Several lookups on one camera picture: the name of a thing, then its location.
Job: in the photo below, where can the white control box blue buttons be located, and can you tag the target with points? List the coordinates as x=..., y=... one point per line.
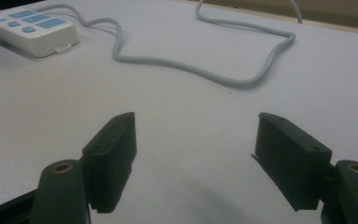
x=31, y=29

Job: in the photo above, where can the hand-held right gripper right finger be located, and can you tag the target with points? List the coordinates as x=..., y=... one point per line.
x=292, y=161

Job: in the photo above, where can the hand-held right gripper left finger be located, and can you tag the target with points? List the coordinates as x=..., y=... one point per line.
x=110, y=161

